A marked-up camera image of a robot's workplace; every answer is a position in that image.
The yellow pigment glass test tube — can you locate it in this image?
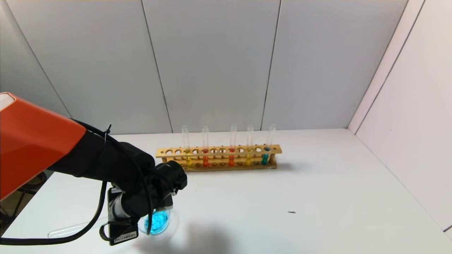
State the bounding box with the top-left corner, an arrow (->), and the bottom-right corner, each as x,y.
245,124 -> 254,166
181,125 -> 193,168

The blue pigment glass test tube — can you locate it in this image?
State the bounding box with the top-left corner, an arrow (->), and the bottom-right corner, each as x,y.
48,219 -> 110,238
261,124 -> 276,165

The red pigment glass test tube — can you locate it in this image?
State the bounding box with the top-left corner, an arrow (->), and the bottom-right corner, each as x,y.
202,126 -> 210,168
228,123 -> 237,167

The wooden test tube rack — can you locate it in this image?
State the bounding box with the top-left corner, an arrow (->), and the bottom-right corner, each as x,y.
156,144 -> 283,173

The clear glass dish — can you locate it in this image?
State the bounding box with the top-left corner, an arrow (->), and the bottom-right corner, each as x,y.
138,208 -> 172,236

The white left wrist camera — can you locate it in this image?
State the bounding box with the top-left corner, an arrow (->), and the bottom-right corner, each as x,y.
153,192 -> 174,212

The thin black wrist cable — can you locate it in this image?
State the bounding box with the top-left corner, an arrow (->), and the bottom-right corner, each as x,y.
72,119 -> 155,231

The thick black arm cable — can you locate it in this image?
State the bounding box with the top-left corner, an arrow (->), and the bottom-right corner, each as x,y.
0,182 -> 108,246

